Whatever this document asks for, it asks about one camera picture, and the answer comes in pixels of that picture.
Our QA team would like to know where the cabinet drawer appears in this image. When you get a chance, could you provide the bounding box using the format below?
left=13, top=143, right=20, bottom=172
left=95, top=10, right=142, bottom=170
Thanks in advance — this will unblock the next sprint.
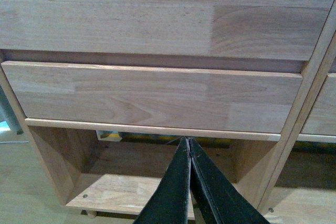
left=1, top=0, right=333, bottom=60
left=302, top=73, right=335, bottom=136
left=2, top=61, right=302, bottom=133

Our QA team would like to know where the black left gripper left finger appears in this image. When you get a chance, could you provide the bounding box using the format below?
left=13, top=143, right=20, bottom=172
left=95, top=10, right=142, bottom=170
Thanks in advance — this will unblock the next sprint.
left=134, top=137, right=191, bottom=223

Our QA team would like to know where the right cabinet lower drawer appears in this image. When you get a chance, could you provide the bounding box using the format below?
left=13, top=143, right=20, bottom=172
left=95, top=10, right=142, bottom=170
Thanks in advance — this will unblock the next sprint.
left=302, top=73, right=335, bottom=136

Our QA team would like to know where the right wooden shelf cabinet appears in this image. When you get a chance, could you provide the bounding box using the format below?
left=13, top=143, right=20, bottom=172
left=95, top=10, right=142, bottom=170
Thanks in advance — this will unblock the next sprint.
left=257, top=29, right=335, bottom=211

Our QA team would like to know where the wooden shelf cabinet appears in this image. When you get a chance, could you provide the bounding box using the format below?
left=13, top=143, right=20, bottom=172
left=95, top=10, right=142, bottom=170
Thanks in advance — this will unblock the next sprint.
left=257, top=29, right=335, bottom=211
left=1, top=0, right=335, bottom=216

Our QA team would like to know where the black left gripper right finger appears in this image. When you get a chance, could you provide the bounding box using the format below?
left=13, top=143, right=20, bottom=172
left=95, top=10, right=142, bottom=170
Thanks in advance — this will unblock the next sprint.
left=189, top=138, right=268, bottom=223

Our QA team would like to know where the left cabinet upper drawer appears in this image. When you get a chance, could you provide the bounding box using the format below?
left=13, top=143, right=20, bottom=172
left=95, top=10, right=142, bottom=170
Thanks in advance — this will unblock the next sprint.
left=1, top=0, right=333, bottom=60

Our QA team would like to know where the left cabinet lower drawer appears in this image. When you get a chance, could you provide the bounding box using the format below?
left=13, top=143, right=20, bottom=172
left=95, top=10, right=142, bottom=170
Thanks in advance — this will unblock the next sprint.
left=2, top=61, right=302, bottom=133

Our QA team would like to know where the left wooden shelf cabinet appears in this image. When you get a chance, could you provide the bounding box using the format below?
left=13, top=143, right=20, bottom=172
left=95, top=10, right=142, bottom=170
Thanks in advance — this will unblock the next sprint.
left=1, top=0, right=335, bottom=216

